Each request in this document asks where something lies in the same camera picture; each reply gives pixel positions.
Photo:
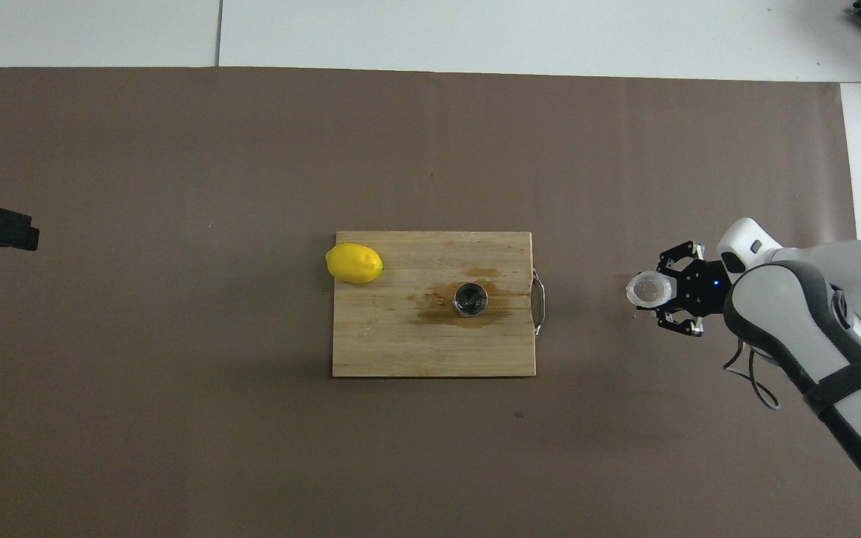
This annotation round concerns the yellow lemon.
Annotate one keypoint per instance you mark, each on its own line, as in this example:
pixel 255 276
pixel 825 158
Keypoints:
pixel 354 263

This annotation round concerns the wooden cutting board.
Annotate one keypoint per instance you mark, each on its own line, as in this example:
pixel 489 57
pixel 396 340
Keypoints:
pixel 386 336

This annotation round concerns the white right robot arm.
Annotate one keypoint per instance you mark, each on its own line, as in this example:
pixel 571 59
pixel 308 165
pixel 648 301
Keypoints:
pixel 812 314

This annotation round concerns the brown paper table mat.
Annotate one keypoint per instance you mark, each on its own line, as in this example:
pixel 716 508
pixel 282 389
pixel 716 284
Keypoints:
pixel 176 418

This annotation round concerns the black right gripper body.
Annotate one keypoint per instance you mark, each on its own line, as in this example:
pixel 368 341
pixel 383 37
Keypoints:
pixel 703 288

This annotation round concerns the steel double jigger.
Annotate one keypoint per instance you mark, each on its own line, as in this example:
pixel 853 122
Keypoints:
pixel 471 300

